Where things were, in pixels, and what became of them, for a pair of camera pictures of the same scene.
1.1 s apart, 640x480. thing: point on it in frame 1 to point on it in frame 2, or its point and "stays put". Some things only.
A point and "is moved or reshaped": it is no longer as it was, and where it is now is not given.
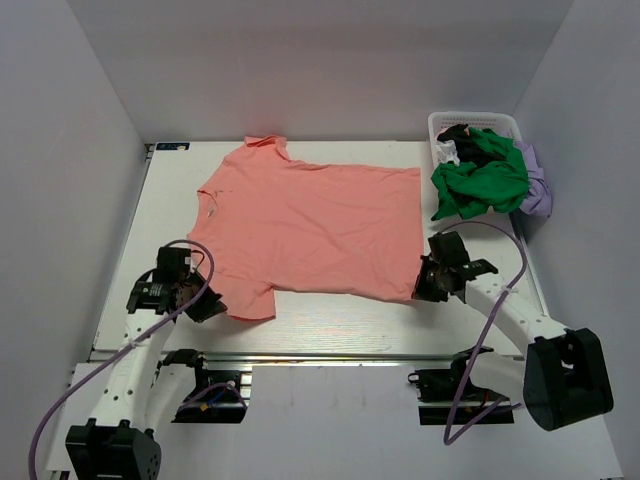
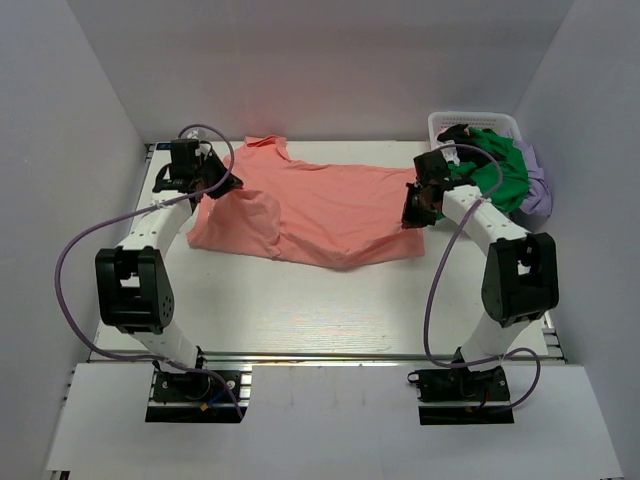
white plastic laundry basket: [438, 121] stays put
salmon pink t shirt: [265, 224] is moved or reshaped
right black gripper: [422, 290] to [410, 217]
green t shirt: [468, 190] stays put
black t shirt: [467, 148] stays put
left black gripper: [211, 307] to [232, 183]
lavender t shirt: [540, 200] stays put
